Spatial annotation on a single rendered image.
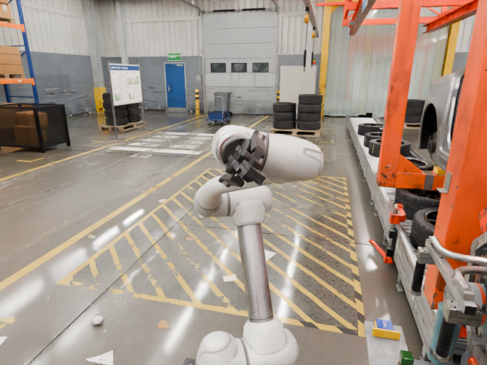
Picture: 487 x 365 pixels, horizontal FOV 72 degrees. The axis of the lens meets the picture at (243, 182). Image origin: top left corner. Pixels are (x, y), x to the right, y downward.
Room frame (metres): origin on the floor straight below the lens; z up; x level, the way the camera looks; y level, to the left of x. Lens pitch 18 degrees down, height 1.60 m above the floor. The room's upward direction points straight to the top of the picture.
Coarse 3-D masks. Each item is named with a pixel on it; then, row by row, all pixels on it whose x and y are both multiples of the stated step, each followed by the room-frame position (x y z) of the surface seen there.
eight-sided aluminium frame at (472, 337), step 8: (480, 240) 1.16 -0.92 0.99; (472, 248) 1.20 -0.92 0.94; (480, 248) 1.17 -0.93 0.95; (480, 256) 1.21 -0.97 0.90; (472, 264) 1.18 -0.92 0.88; (472, 280) 1.17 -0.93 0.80; (480, 280) 1.17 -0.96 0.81; (472, 328) 1.08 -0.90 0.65; (480, 328) 1.08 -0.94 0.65; (472, 336) 1.06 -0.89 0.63; (480, 336) 1.06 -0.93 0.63; (472, 344) 1.03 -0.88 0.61; (480, 344) 1.03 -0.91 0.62; (480, 352) 0.99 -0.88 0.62; (480, 360) 0.96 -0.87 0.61
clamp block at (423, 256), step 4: (420, 248) 1.17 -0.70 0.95; (424, 248) 1.17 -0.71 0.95; (420, 252) 1.15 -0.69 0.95; (424, 252) 1.15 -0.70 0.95; (428, 252) 1.15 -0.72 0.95; (416, 256) 1.19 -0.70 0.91; (420, 256) 1.15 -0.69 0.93; (424, 256) 1.14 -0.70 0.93; (428, 256) 1.14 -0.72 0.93; (420, 260) 1.15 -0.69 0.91; (424, 260) 1.14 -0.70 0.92; (428, 260) 1.14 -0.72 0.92; (432, 260) 1.14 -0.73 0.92
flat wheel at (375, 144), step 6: (378, 138) 6.01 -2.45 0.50; (372, 144) 5.63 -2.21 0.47; (378, 144) 5.52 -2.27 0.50; (402, 144) 5.49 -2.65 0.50; (408, 144) 5.48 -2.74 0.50; (372, 150) 5.61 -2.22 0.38; (378, 150) 5.51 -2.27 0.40; (402, 150) 5.39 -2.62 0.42; (408, 150) 5.48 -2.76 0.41; (378, 156) 5.49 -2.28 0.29; (408, 156) 5.50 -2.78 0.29
